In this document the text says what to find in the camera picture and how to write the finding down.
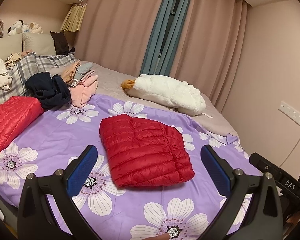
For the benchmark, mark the white dog plush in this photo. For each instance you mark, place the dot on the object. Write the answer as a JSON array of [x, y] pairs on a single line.
[[16, 27]]

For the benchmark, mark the red puffer jacket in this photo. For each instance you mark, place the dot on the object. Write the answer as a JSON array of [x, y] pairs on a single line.
[[145, 150], [10, 120]]

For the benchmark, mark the white goose plush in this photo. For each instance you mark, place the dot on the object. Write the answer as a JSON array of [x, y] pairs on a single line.
[[165, 92]]

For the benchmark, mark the grey garment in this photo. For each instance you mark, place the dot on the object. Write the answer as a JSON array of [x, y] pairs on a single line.
[[85, 68]]

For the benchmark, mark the white printed garment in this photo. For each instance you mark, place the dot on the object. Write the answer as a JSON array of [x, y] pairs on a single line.
[[0, 75]]

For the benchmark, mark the pink curtain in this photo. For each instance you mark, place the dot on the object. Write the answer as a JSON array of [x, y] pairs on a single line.
[[210, 42], [120, 25]]

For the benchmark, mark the purple floral blanket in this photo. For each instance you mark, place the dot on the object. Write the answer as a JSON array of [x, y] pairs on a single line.
[[52, 130]]

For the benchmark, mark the white wall socket strip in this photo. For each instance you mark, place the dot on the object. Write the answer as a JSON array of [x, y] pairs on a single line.
[[292, 112]]

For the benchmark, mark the beige plush toy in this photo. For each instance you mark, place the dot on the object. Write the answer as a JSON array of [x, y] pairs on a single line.
[[35, 27]]

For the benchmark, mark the pleated beige hanging cloth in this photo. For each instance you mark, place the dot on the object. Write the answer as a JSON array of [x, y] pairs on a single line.
[[72, 20]]

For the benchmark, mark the beige headboard cushion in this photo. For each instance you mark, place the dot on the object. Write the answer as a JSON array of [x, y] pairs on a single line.
[[5, 47], [37, 42]]

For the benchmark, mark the brown pillow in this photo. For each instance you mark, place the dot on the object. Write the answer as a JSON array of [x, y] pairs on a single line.
[[61, 42]]

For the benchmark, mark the peach garment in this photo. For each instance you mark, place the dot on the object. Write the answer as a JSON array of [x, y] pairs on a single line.
[[70, 72]]

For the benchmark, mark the cartoon print cloth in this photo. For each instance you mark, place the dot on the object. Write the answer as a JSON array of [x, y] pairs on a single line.
[[12, 58]]

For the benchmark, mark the dark window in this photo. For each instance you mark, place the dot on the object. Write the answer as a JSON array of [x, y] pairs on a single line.
[[165, 45]]

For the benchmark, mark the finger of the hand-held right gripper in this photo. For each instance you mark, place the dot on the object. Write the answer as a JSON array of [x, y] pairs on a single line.
[[261, 162]]

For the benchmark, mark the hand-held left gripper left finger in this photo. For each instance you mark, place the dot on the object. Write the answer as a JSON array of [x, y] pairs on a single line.
[[81, 172]]

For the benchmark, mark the navy garment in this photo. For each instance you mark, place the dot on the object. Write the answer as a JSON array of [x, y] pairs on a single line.
[[47, 90]]

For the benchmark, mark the pink garment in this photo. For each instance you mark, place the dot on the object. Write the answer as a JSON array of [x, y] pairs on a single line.
[[82, 92]]

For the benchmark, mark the person's leg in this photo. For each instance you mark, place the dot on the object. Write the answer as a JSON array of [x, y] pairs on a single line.
[[161, 237]]

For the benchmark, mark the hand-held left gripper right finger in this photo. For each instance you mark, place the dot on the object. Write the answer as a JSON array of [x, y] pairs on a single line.
[[215, 172]]

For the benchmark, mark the blue curtain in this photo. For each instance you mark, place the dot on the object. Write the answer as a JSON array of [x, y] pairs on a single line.
[[155, 42]]

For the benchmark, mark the grey plaid quilt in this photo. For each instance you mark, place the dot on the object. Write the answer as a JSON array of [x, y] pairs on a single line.
[[47, 62]]

